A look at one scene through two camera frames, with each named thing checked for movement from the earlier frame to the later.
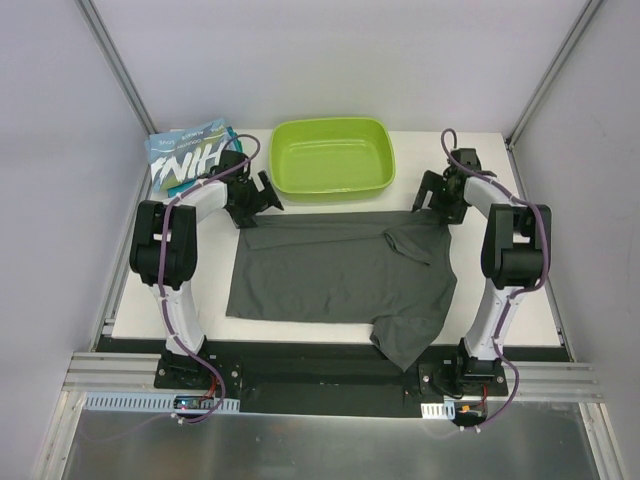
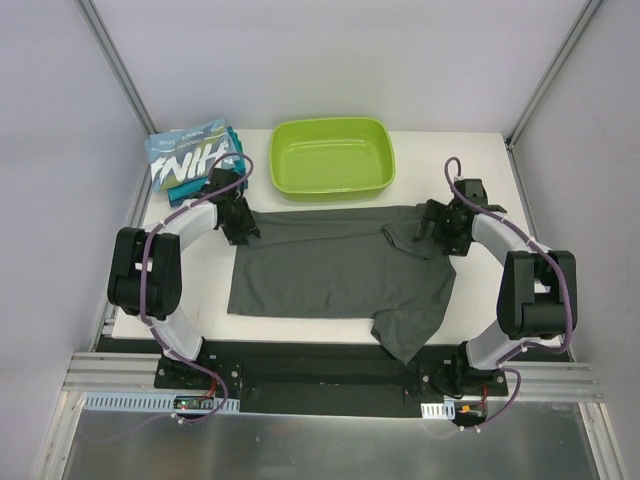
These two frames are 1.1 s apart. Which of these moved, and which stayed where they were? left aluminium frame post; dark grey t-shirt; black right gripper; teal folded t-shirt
Moved: black right gripper
Stayed: left aluminium frame post; dark grey t-shirt; teal folded t-shirt
